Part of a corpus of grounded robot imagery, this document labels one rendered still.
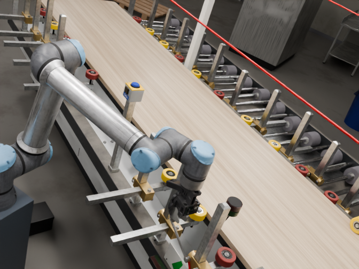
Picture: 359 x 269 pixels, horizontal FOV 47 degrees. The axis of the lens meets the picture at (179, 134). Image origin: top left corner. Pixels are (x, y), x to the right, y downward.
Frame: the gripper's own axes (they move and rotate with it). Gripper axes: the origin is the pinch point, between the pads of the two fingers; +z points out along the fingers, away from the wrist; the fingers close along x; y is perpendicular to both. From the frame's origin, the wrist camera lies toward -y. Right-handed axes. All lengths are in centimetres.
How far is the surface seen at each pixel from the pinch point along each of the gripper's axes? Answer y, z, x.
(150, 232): -5.5, 12.7, -3.8
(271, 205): 1, 8, 60
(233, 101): -96, 11, 115
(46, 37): -184, 7, 7
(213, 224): 14.7, -9.6, 6.2
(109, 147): -90, 35, 20
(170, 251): 0.4, 21.5, 5.3
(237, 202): 14.9, -19.1, 13.4
